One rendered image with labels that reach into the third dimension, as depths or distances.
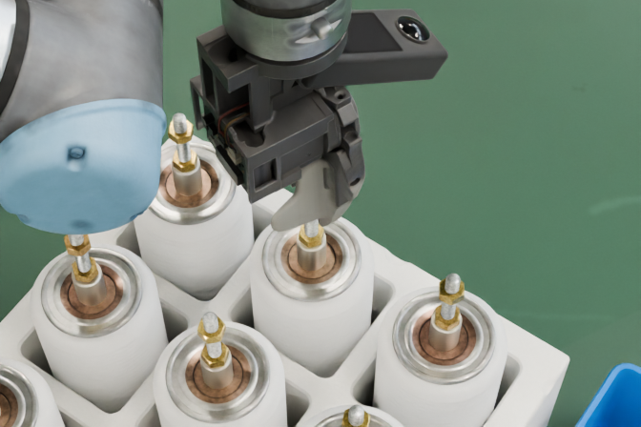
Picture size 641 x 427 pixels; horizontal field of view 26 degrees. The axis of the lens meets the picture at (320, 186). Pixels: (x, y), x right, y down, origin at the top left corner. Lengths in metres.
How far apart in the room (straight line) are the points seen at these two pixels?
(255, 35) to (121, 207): 0.18
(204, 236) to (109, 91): 0.47
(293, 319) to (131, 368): 0.13
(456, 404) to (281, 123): 0.28
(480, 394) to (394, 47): 0.28
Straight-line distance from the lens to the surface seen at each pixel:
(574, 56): 1.51
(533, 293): 1.34
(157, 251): 1.11
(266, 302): 1.05
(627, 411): 1.24
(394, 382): 1.02
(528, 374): 1.10
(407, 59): 0.87
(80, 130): 0.61
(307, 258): 1.04
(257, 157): 0.83
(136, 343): 1.05
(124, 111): 0.62
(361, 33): 0.86
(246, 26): 0.77
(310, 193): 0.91
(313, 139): 0.85
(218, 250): 1.10
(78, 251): 0.98
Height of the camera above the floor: 1.17
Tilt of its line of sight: 57 degrees down
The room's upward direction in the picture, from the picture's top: straight up
